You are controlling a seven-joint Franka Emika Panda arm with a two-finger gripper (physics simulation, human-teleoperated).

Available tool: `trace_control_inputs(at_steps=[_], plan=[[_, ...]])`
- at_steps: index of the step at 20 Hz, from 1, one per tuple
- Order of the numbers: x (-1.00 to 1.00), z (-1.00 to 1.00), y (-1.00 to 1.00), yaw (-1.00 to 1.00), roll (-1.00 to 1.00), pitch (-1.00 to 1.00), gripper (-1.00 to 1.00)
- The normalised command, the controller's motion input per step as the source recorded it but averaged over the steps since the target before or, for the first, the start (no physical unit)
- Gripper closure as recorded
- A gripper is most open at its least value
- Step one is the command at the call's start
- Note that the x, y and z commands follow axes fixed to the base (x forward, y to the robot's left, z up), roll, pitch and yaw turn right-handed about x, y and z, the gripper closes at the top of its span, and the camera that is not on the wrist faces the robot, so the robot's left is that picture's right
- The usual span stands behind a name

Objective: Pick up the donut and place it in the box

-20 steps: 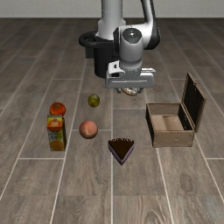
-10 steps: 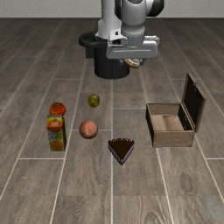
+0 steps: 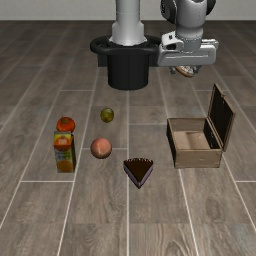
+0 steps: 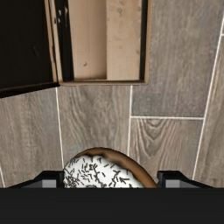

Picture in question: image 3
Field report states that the brown frosted donut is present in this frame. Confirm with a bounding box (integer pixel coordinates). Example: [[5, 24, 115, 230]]
[[174, 65, 198, 79]]

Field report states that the wooden box lid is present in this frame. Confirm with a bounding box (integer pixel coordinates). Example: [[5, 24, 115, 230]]
[[206, 82, 237, 153]]

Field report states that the wooden box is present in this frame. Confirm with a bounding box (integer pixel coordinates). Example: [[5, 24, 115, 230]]
[[165, 116, 224, 170]]

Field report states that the green round fruit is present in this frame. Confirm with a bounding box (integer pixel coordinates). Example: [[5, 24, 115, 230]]
[[99, 107, 115, 124]]

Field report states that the chocolate cake wedge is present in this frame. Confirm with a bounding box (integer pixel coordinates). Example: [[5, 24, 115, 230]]
[[122, 157, 155, 190]]

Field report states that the pink peach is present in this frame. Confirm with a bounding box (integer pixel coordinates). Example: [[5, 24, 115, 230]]
[[89, 137, 113, 160]]

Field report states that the red tomato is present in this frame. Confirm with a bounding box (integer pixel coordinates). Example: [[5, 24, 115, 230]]
[[55, 116, 77, 134]]

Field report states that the orange juice carton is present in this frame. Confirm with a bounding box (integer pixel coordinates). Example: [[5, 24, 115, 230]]
[[53, 130, 77, 174]]

